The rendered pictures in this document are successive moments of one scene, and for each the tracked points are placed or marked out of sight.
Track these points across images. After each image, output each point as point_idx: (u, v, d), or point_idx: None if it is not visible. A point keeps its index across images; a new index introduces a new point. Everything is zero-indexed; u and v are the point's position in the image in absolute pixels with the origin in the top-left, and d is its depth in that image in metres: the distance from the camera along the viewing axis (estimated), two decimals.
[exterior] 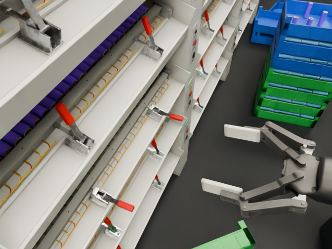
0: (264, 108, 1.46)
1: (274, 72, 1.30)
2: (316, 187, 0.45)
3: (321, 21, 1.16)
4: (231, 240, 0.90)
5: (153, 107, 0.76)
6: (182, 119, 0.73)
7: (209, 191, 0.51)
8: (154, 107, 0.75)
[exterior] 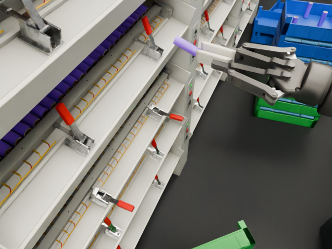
0: (264, 108, 1.46)
1: None
2: None
3: (321, 21, 1.16)
4: (231, 240, 0.90)
5: (153, 107, 0.76)
6: (182, 119, 0.73)
7: (208, 42, 0.57)
8: (154, 107, 0.75)
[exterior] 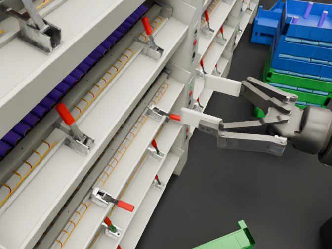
0: None
1: (274, 72, 1.30)
2: (299, 131, 0.44)
3: (321, 21, 1.16)
4: (231, 240, 0.90)
5: (153, 107, 0.76)
6: None
7: (186, 124, 0.49)
8: (154, 107, 0.75)
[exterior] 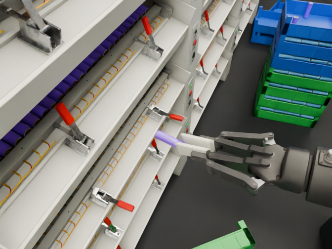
0: (264, 108, 1.46)
1: (274, 72, 1.30)
2: None
3: (169, 135, 0.59)
4: (231, 240, 0.90)
5: (153, 107, 0.76)
6: (182, 119, 0.73)
7: (187, 134, 0.58)
8: (154, 107, 0.75)
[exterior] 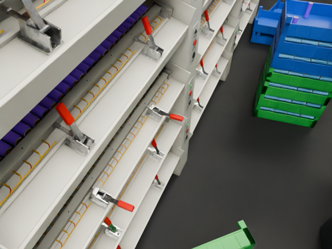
0: (264, 108, 1.46)
1: (274, 72, 1.30)
2: None
3: None
4: (231, 240, 0.90)
5: (153, 107, 0.76)
6: (182, 119, 0.73)
7: None
8: (154, 107, 0.75)
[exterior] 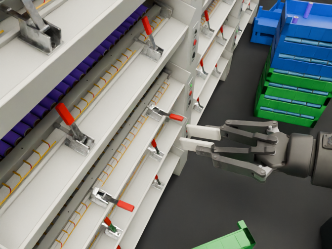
0: (264, 108, 1.46)
1: (274, 72, 1.30)
2: None
3: None
4: (231, 240, 0.90)
5: (153, 107, 0.76)
6: (182, 119, 0.73)
7: (192, 125, 0.59)
8: (154, 107, 0.75)
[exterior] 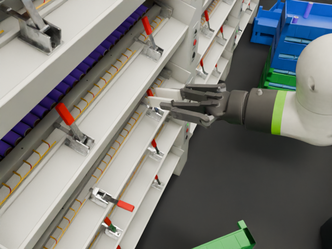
0: None
1: (274, 72, 1.30)
2: (226, 110, 0.62)
3: None
4: (231, 240, 0.90)
5: (146, 105, 0.76)
6: (146, 91, 0.71)
7: (154, 106, 0.72)
8: (147, 106, 0.76)
